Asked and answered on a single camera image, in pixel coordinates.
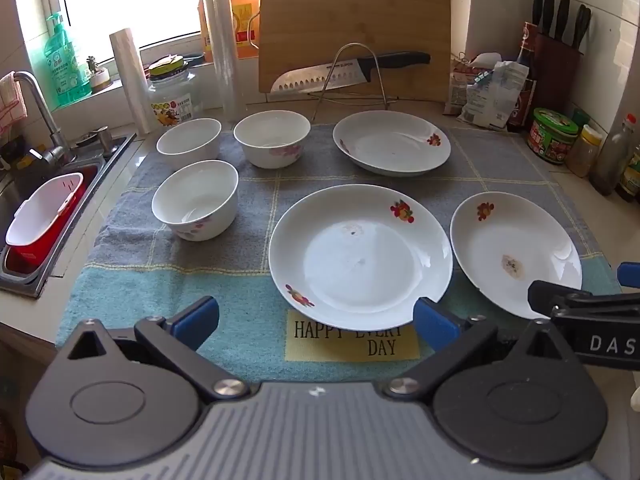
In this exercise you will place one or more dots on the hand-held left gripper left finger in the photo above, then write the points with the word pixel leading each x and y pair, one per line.
pixel 197 317

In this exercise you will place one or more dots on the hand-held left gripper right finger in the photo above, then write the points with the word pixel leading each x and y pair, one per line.
pixel 434 322

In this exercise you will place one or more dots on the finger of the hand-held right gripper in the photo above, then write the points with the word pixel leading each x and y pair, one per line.
pixel 547 297
pixel 631 276

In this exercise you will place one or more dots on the small white stained plate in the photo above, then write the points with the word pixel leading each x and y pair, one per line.
pixel 500 240

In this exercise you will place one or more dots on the large white fruit-print plate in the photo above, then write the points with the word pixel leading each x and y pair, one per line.
pixel 350 260

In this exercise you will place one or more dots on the white bowl purple flower print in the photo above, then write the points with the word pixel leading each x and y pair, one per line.
pixel 195 200

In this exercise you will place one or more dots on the plain white bowl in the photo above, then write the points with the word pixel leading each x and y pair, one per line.
pixel 187 140

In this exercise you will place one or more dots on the deep white fruit-print plate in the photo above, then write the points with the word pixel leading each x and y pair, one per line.
pixel 390 142

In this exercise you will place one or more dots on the white bowl pink flower print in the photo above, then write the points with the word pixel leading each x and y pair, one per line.
pixel 272 135

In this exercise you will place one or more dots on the grey blue checked towel mat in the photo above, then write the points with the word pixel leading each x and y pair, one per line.
pixel 150 280

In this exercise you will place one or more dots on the dark bottle yellow label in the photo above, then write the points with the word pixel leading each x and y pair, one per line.
pixel 631 175

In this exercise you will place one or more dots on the red-cap glass bottle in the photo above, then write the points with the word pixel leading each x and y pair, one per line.
pixel 612 160

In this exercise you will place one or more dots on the small yellow-lid jar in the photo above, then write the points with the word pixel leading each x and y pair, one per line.
pixel 582 157

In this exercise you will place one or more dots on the green-lid red-label jar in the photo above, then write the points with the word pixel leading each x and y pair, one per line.
pixel 550 142

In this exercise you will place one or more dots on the red plastic basin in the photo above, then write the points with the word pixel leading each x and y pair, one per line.
pixel 30 260

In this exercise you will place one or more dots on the steel sink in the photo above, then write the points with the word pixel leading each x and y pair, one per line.
pixel 20 282

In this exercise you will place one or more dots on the white plastic colander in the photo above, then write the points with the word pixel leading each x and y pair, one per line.
pixel 35 220

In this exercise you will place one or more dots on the steel soap dispenser pump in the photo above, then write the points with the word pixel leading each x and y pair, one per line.
pixel 103 137

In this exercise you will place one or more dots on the dark sauce bottle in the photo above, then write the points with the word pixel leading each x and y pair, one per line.
pixel 525 95

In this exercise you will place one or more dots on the white crumpled packet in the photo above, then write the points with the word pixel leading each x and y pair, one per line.
pixel 492 95

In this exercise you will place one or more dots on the glass jar green lid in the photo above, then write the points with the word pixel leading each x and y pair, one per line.
pixel 172 105

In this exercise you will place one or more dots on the dark wooden knife block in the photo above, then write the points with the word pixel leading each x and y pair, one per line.
pixel 552 75

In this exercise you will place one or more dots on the brown paper packet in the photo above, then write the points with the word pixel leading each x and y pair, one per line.
pixel 456 90

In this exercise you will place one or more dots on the short cling film roll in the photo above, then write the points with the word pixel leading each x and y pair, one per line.
pixel 130 80

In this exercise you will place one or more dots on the black knife in block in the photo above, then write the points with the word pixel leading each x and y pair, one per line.
pixel 581 25
pixel 549 10
pixel 537 7
pixel 563 15

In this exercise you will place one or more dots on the steel faucet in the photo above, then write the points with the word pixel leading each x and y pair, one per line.
pixel 45 110

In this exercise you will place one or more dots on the small potted plant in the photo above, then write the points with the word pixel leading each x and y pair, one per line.
pixel 99 79

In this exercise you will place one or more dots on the tall cling film roll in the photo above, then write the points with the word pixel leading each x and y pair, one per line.
pixel 223 50

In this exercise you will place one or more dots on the green dish soap bottle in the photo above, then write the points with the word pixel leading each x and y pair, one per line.
pixel 65 70

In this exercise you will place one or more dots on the pink checked cloth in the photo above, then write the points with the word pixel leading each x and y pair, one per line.
pixel 10 105

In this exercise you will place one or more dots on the orange cooking wine bottle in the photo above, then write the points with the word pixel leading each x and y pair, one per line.
pixel 245 15

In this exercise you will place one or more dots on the bamboo cutting board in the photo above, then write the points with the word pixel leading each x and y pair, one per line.
pixel 350 10

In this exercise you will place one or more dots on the window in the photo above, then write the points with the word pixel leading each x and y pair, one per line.
pixel 125 0

